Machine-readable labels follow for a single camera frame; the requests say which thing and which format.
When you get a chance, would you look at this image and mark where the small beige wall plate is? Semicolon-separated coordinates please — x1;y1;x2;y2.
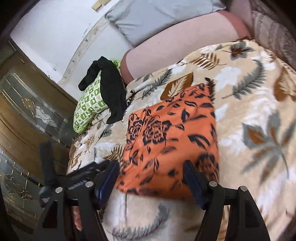
92;0;110;11

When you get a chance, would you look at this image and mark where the beige leaf print blanket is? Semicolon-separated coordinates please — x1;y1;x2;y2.
68;40;295;240

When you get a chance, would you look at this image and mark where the black cloth garment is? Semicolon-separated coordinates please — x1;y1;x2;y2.
78;56;127;124

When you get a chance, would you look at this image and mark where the green white patterned pillow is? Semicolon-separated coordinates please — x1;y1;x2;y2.
73;64;108;133

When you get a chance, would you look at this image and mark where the light grey pillow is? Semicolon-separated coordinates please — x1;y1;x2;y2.
105;0;226;47

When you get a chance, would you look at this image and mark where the orange black floral garment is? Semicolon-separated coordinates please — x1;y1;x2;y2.
115;83;219;199

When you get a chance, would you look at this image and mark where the pink mauve bolster pillow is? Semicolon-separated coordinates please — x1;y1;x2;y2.
120;10;253;84

